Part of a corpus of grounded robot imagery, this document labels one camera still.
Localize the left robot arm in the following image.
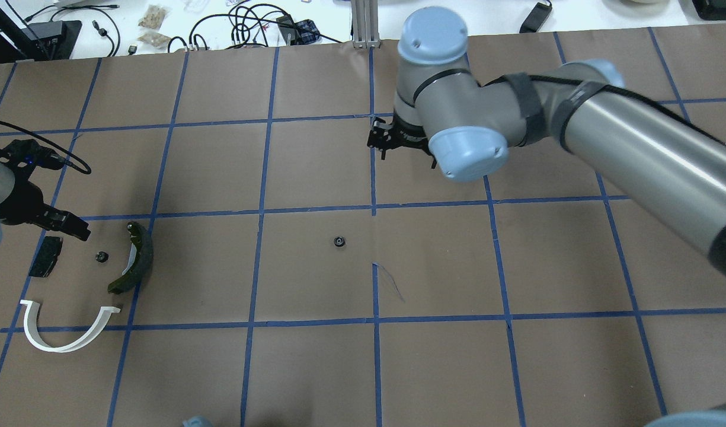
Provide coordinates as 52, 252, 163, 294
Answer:
0, 148, 90, 245

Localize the black brake pad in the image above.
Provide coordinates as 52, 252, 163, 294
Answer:
28, 236, 63, 278

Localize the black monitor stand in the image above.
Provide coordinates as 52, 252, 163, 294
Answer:
0, 1, 83, 64

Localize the white curved plastic piece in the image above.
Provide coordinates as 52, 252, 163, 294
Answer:
20, 300, 121, 354

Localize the aluminium frame post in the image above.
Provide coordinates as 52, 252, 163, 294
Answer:
350, 0, 381, 49

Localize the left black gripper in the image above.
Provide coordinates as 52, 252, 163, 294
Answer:
0, 168, 91, 241

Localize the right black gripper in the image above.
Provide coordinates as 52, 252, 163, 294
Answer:
366, 116, 438, 170

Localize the black power adapter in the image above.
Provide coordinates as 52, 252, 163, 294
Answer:
518, 1, 553, 33

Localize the olive brake shoe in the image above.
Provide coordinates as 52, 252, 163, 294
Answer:
106, 221, 154, 295

